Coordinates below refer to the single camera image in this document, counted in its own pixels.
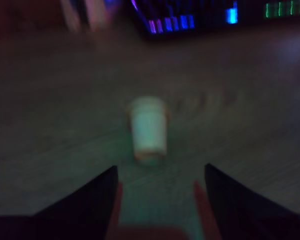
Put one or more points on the pale capsule beige lid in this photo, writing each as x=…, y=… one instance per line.
x=147, y=127

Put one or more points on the black backlit keyboard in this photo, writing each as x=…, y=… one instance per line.
x=202, y=20

